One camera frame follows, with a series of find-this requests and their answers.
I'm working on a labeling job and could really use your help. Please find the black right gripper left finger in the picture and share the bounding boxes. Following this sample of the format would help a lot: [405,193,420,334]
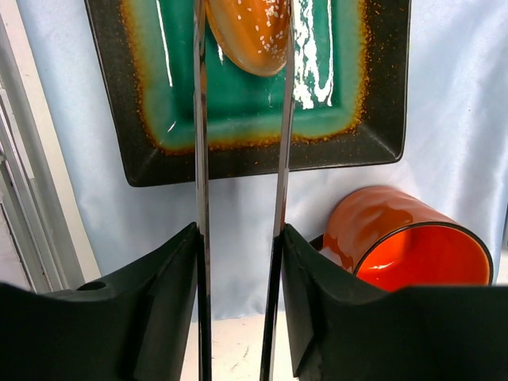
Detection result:
[1,224,198,380]

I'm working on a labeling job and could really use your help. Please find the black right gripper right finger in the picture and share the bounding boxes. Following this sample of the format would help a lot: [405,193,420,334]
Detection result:
[282,226,507,380]

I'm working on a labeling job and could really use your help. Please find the metal serving tongs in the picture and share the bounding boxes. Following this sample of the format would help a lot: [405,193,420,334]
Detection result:
[193,1,295,380]

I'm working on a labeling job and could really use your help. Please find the sesame round bun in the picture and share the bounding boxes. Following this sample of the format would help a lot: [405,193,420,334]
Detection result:
[205,0,291,77]

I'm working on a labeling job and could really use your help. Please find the orange mug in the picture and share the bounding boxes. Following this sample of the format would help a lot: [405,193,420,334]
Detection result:
[314,185,494,291]

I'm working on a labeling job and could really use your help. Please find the light blue cloth placemat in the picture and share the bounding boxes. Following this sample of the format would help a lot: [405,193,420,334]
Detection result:
[18,1,507,319]

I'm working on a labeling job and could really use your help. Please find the square black teal plate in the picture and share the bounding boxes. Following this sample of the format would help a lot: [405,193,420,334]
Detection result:
[85,1,411,187]

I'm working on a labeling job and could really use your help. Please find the aluminium table frame rail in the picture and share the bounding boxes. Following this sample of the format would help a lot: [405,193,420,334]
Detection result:
[1,22,85,293]

